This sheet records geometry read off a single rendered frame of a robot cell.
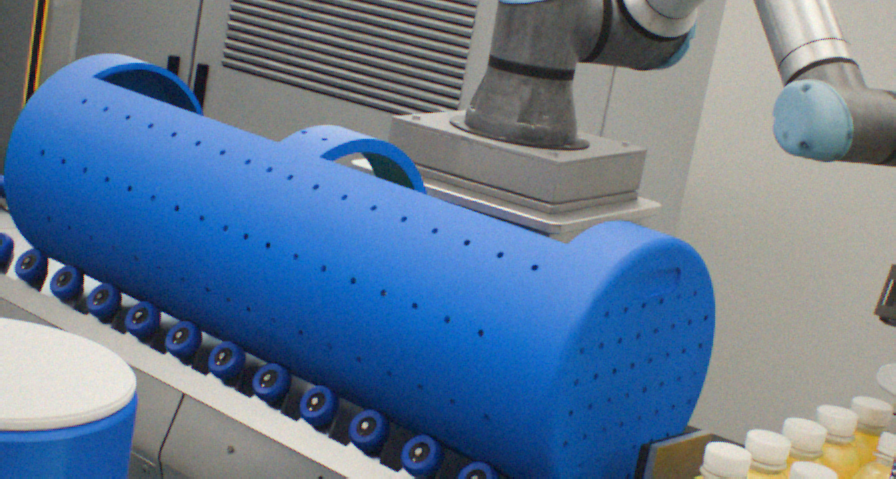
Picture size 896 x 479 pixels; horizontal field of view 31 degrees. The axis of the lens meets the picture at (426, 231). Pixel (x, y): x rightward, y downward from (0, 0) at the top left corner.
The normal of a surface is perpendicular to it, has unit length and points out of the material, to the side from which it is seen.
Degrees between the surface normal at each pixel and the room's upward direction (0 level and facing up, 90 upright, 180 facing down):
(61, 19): 90
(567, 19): 90
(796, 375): 90
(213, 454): 71
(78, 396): 0
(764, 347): 90
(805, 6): 53
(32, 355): 0
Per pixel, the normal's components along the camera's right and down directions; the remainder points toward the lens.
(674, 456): 0.74, 0.27
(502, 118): -0.37, -0.16
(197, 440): -0.55, -0.27
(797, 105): -0.90, -0.05
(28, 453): 0.51, 0.28
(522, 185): -0.54, 0.09
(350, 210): -0.40, -0.58
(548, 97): 0.39, -0.03
